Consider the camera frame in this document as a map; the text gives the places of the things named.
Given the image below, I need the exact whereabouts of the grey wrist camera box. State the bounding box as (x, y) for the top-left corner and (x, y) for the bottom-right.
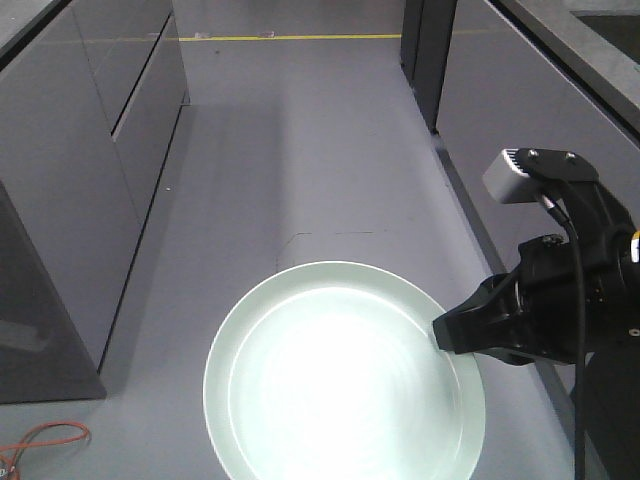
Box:
(481, 147), (600, 206)

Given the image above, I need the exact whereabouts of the black pillar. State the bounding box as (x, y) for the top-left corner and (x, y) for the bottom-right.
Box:
(400, 0), (457, 133)

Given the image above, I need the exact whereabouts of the black camera cable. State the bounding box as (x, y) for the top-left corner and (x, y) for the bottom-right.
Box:
(538, 179), (589, 480)

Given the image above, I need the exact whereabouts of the grey right counter cabinet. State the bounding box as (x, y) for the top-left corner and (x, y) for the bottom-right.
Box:
(437, 1), (639, 479)

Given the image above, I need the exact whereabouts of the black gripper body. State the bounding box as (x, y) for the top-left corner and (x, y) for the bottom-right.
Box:
(517, 182), (639, 363)

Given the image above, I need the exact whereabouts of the pale green round plate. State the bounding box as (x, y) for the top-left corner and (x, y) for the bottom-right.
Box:
(202, 261), (486, 479)

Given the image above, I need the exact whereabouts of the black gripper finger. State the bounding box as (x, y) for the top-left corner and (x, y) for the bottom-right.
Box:
(474, 347), (537, 366)
(432, 275), (520, 355)

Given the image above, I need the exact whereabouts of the orange floor cable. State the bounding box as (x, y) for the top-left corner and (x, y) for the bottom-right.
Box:
(0, 422), (93, 480)

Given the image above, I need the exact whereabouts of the grey left cabinet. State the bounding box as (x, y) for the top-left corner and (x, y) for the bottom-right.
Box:
(1, 1), (188, 404)

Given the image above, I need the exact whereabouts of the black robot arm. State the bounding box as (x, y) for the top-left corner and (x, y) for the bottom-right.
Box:
(434, 181), (639, 479)

